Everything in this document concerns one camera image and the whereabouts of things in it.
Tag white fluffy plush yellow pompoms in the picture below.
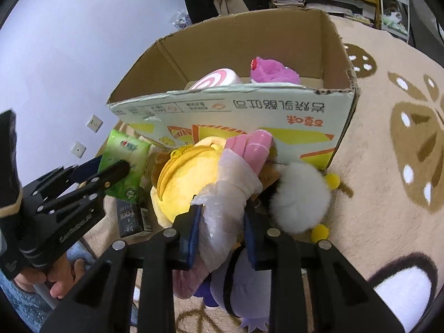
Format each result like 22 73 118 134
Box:
258 161 352 244

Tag purple pink plush toy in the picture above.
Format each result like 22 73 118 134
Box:
250 56 301 85

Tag person's leg in jeans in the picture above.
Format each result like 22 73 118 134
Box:
0 241 98 333

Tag small black box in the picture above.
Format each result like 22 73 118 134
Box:
115 199 153 238

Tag pink swirl plush toy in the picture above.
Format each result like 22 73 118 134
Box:
189 68 242 91

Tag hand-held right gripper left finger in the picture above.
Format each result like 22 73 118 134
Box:
42 205 204 333

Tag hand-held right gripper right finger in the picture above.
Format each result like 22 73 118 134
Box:
243 210 406 333

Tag printed cardboard box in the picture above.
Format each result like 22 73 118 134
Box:
106 8 360 173

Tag clear printed plastic bag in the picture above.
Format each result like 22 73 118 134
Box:
170 10 193 30

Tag person's left hand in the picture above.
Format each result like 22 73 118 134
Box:
16 257 86 299

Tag yellow round plush toy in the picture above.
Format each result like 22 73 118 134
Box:
149 135 228 233

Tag white metal rack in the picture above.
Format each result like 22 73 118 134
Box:
378 0 412 45

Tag purple and white plush toy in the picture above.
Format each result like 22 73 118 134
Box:
193 244 275 332

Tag beige patterned rug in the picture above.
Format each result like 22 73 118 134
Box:
81 14 444 333

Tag green snack packet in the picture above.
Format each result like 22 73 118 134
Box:
98 129 152 204

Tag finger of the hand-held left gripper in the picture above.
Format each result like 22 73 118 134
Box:
42 160 131 216
21 155 103 198

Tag white wall socket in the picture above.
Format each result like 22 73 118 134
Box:
85 114 104 133
70 141 87 159

